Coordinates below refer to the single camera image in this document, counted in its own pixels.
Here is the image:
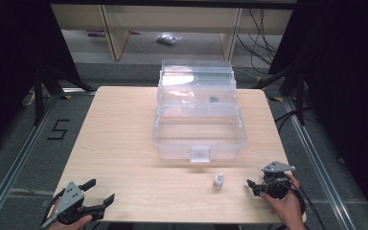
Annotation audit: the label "aluminium floor rail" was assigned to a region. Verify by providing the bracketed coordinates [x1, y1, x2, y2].
[0, 92, 62, 230]
[282, 95, 357, 230]

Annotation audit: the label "white cable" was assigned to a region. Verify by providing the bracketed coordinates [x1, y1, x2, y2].
[21, 90, 36, 107]

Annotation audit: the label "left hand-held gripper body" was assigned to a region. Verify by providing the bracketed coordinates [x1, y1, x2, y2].
[40, 180, 106, 228]

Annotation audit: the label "black cables on floor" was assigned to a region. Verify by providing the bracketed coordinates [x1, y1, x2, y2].
[236, 9, 281, 67]

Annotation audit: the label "person's left hand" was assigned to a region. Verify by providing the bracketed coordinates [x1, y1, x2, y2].
[46, 214, 94, 230]

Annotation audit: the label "person's right hand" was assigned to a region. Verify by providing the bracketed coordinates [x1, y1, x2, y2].
[260, 173, 307, 230]

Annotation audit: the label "black floor cable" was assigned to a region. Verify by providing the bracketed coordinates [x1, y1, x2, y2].
[273, 107, 302, 132]

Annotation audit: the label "small white dropper bottle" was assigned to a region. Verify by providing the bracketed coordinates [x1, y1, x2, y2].
[212, 172, 225, 192]

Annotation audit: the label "black metal stand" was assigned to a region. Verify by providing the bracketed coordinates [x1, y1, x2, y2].
[252, 60, 309, 127]
[32, 63, 94, 127]

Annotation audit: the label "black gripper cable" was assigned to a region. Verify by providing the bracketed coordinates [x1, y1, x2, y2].
[295, 186, 328, 230]
[39, 189, 66, 226]

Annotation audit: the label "light wooden shelf unit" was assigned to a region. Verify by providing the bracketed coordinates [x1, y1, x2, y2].
[50, 3, 293, 61]

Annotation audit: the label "clear plastic bag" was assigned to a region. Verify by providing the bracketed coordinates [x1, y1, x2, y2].
[155, 32, 184, 46]

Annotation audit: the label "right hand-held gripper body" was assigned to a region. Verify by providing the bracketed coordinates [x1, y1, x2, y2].
[260, 160, 297, 200]

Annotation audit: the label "black curtain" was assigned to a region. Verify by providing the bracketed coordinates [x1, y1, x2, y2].
[267, 0, 368, 222]
[0, 0, 81, 161]

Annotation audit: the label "clear plastic tiered storage box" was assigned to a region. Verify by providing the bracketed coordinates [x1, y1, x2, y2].
[152, 59, 248, 164]

